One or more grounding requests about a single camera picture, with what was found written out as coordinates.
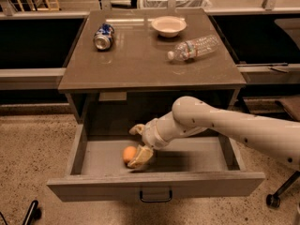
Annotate wire mesh basket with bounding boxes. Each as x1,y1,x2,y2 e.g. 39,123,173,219
137,0,212,9

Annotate open grey top drawer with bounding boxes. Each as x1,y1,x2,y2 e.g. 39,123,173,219
47,122,265,202

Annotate orange fruit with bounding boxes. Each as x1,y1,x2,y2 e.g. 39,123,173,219
123,146,137,164

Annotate grey cabinet counter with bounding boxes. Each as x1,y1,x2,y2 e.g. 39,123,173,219
59,8,246,121

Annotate black wheeled leg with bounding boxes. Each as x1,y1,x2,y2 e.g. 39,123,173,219
0,200,42,225

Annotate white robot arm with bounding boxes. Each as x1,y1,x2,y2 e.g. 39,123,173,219
128,97,300,171

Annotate white paper bowl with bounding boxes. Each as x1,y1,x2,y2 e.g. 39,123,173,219
151,16,187,38

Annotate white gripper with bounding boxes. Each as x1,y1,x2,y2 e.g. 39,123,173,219
127,118,171,169

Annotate clear plastic water bottle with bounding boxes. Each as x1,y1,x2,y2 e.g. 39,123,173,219
167,35,218,61

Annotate black drawer handle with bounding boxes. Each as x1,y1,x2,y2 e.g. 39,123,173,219
139,190,173,203

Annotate crushed blue soda can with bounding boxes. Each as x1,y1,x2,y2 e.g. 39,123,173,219
93,23,114,51

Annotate black office chair base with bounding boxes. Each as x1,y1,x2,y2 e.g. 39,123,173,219
265,171,300,208

